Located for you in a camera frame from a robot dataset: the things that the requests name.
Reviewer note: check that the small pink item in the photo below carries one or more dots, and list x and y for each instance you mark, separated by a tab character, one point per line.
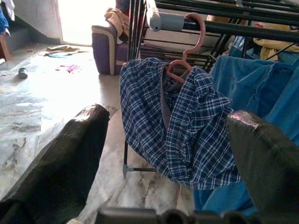
72	68

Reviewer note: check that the pale yellow towel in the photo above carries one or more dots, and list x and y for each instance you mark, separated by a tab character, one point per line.
268	49

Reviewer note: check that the dark slipper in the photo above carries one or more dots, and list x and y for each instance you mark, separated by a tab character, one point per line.
23	73

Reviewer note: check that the bright blue garment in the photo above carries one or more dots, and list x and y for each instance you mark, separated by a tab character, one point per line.
252	81

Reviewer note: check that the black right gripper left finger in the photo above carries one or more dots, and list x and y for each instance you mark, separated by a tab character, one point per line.
58	168

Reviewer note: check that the blue plaid shirt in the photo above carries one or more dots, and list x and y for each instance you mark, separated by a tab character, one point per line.
144	105

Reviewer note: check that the black metal drying rack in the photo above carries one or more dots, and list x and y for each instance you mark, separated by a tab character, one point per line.
233	29

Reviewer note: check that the purple and cream armchair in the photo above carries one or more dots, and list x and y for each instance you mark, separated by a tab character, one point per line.
102	53

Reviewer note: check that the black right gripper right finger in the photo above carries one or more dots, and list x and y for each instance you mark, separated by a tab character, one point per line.
268	168

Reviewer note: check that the blue cloth bundle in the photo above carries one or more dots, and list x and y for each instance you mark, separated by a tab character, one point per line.
3	21

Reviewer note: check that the beige floor cloth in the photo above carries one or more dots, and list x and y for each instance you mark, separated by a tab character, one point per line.
60	48

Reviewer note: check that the pink plastic hanger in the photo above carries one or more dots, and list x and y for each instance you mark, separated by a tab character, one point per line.
202	32

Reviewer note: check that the light blue flat item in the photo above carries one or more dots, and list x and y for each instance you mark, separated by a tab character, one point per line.
58	55

